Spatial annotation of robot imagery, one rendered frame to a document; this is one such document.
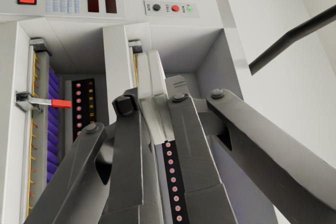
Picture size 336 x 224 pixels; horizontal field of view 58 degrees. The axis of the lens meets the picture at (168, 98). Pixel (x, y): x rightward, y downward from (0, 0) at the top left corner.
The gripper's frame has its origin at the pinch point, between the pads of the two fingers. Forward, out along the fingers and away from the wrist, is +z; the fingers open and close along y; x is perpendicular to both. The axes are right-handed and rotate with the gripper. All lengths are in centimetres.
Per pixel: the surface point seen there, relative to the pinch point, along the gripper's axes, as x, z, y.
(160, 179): -39, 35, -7
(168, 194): -41, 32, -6
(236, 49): -18, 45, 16
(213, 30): -14, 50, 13
